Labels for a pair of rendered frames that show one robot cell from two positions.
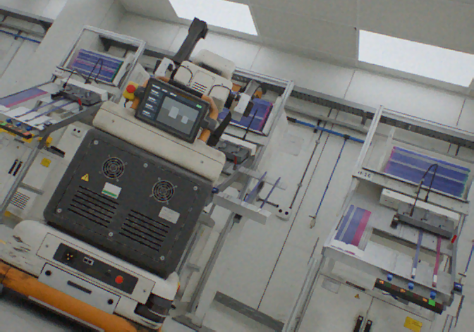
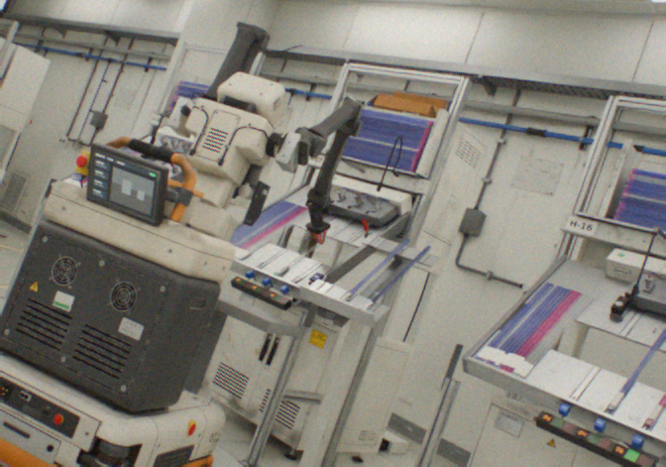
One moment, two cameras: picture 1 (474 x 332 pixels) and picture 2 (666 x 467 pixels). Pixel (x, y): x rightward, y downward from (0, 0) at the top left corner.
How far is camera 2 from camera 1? 1.01 m
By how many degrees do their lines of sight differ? 21
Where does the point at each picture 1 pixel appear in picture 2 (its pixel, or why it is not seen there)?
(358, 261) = (516, 382)
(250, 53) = (468, 29)
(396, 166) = (635, 206)
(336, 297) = (516, 445)
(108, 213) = (60, 331)
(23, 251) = not seen: outside the picture
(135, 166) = (90, 266)
